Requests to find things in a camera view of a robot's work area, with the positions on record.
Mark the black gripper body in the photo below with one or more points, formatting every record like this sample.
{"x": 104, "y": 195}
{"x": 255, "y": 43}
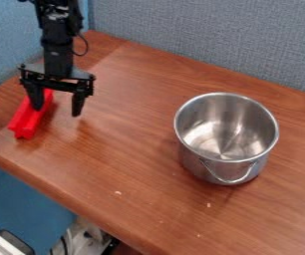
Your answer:
{"x": 57, "y": 73}

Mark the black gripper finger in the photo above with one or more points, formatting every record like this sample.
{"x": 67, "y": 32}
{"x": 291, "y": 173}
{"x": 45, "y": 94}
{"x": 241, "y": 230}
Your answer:
{"x": 36, "y": 95}
{"x": 78, "y": 103}

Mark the red plastic block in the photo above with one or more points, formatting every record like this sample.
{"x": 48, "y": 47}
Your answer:
{"x": 27, "y": 118}

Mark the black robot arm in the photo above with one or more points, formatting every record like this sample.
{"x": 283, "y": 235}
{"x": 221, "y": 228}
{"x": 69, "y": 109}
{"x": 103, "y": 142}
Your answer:
{"x": 60, "y": 21}

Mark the white items under table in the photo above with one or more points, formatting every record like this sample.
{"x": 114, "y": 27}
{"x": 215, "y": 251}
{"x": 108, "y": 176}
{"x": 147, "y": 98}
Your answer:
{"x": 84, "y": 239}

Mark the metal pot with handle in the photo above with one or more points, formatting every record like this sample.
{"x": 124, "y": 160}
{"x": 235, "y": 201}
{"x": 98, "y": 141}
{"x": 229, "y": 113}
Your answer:
{"x": 226, "y": 133}

